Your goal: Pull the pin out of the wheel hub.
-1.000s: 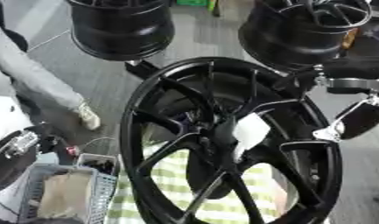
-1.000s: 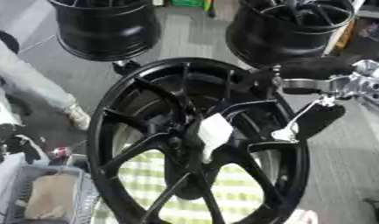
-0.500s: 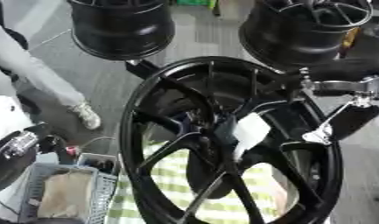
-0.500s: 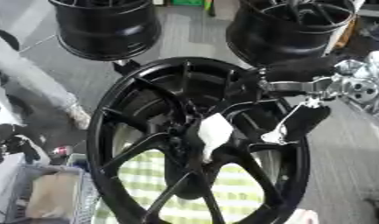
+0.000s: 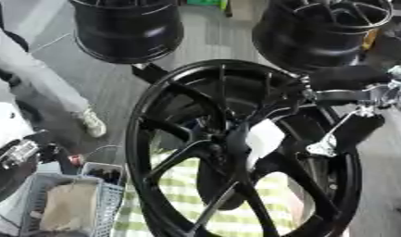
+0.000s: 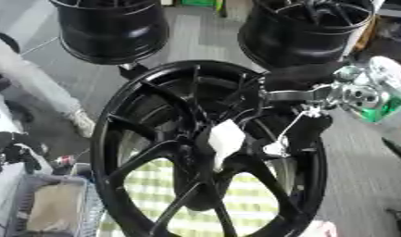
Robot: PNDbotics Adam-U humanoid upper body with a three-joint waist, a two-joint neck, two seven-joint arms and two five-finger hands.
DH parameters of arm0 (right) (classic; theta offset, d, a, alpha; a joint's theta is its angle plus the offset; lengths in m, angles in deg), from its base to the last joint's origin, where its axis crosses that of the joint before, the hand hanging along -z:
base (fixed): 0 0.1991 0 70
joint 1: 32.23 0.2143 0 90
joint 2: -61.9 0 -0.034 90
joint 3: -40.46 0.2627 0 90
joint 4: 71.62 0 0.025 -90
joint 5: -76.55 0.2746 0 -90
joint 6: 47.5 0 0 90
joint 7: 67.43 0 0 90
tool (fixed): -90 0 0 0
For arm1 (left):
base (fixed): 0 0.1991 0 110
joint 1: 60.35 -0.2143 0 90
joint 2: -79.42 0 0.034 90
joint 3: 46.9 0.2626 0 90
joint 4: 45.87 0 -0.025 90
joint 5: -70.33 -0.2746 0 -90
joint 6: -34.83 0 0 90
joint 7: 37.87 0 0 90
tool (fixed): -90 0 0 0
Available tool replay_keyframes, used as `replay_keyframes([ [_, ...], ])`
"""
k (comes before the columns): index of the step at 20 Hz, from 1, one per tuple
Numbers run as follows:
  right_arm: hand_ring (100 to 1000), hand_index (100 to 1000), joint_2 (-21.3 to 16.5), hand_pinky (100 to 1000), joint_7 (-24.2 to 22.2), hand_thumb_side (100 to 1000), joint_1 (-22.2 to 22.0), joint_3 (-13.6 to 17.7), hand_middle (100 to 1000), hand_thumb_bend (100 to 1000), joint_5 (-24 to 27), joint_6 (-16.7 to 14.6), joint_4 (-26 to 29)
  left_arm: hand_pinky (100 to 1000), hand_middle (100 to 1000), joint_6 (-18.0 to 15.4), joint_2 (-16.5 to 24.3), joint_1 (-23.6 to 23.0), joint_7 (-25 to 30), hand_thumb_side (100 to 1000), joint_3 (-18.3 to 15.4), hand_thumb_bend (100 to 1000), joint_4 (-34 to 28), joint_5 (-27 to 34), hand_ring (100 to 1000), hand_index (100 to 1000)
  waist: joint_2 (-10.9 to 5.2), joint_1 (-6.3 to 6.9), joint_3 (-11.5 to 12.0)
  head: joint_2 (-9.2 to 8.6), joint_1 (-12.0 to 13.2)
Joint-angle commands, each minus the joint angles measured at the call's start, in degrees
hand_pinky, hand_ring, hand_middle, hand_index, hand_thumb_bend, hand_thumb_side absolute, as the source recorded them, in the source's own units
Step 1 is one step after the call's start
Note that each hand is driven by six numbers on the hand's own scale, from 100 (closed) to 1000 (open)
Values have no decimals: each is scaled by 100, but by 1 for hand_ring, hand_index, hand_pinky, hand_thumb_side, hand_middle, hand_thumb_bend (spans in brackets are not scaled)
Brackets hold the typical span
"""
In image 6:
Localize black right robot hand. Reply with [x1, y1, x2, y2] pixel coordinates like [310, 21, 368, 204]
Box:
[258, 62, 348, 158]

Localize black wheel rim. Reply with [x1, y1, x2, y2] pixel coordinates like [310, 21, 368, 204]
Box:
[47, 0, 171, 66]
[237, 0, 377, 70]

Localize black spoked wheel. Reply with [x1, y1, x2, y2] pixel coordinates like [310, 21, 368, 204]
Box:
[90, 59, 330, 237]

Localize person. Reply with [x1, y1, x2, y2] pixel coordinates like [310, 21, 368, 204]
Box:
[0, 31, 96, 139]

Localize grey plastic crate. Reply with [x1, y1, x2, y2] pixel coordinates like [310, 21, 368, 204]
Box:
[6, 172, 105, 237]

